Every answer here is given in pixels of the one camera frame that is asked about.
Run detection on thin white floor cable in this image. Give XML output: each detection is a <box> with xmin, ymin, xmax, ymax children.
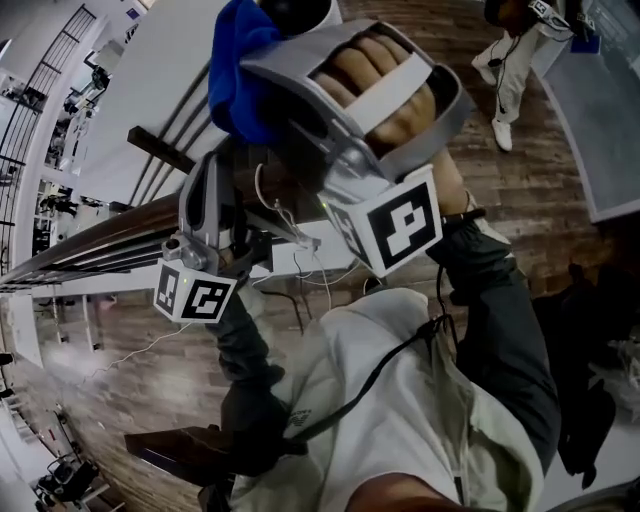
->
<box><xmin>92</xmin><ymin>320</ymin><xmax>197</xmax><ymax>379</ymax></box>

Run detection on blue cloth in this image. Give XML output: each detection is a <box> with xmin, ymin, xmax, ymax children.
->
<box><xmin>206</xmin><ymin>0</ymin><xmax>292</xmax><ymax>147</ymax></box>

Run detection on person's white vest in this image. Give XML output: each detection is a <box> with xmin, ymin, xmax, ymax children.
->
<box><xmin>228</xmin><ymin>287</ymin><xmax>551</xmax><ymax>512</ymax></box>

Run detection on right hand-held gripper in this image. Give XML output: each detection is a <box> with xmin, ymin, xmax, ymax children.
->
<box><xmin>239</xmin><ymin>20</ymin><xmax>475</xmax><ymax>279</ymax></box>

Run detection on white earphone cable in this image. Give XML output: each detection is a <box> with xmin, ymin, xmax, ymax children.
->
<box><xmin>253</xmin><ymin>162</ymin><xmax>324</xmax><ymax>251</ymax></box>

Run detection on black wristband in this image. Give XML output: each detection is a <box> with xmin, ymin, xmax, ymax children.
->
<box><xmin>441</xmin><ymin>208</ymin><xmax>487</xmax><ymax>225</ymax></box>

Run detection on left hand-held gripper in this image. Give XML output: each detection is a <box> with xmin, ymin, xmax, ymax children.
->
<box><xmin>152</xmin><ymin>151</ymin><xmax>252</xmax><ymax>324</ymax></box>

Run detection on person's left forearm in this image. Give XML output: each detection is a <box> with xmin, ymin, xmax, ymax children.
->
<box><xmin>209</xmin><ymin>279</ymin><xmax>287</xmax><ymax>406</ymax></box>

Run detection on black chest strap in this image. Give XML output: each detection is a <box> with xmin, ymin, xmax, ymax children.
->
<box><xmin>283</xmin><ymin>313</ymin><xmax>454</xmax><ymax>442</ymax></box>

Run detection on black wheeled equipment stand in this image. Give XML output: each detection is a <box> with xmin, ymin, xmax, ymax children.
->
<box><xmin>33</xmin><ymin>457</ymin><xmax>104</xmax><ymax>509</ymax></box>

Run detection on person's right forearm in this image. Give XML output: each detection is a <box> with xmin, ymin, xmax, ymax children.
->
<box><xmin>427</xmin><ymin>149</ymin><xmax>559</xmax><ymax>386</ymax></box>

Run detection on small round white black device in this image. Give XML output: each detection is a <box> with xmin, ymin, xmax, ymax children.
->
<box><xmin>254</xmin><ymin>0</ymin><xmax>344</xmax><ymax>39</ymax></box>

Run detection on black metal railing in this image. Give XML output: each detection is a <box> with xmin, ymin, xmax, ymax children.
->
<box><xmin>0</xmin><ymin>3</ymin><xmax>97</xmax><ymax>229</ymax></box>

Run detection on person's right hand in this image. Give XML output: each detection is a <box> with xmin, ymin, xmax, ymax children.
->
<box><xmin>312</xmin><ymin>32</ymin><xmax>452</xmax><ymax>159</ymax></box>

